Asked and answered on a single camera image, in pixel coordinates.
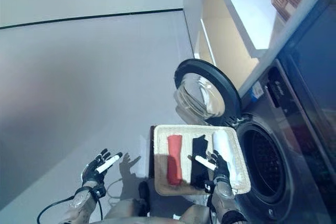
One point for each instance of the red cloth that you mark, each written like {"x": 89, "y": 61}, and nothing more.
{"x": 174, "y": 155}

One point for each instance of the white counter cabinet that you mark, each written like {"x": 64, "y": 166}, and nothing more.
{"x": 249, "y": 11}

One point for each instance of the black cloth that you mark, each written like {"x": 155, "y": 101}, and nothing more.
{"x": 198, "y": 153}

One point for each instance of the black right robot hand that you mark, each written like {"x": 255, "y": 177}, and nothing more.
{"x": 221, "y": 169}

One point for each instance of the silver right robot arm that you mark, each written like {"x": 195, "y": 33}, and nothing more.
{"x": 223, "y": 195}

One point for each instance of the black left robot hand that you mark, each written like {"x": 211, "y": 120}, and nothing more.
{"x": 90, "y": 169}

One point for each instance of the white wicker tray basket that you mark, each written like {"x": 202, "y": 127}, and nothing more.
{"x": 187, "y": 150}

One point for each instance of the silver left robot leg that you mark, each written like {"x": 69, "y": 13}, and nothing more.
{"x": 128, "y": 208}

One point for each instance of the round glass washer door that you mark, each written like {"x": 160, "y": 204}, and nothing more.
{"x": 225, "y": 82}

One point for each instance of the silver robot leg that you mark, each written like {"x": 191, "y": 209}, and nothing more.
{"x": 128, "y": 208}
{"x": 197, "y": 211}

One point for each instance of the grey robot torso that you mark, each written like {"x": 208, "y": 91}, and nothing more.
{"x": 147, "y": 221}

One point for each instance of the blue energy label sticker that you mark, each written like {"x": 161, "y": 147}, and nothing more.
{"x": 256, "y": 90}

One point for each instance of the silver right robot leg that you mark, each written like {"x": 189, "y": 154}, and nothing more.
{"x": 197, "y": 211}

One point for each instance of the dark grey washing machine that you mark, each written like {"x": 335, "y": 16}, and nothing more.
{"x": 302, "y": 103}

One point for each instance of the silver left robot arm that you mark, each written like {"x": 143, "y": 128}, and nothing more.
{"x": 81, "y": 200}

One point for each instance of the white cloth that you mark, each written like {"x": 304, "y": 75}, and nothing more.
{"x": 221, "y": 140}

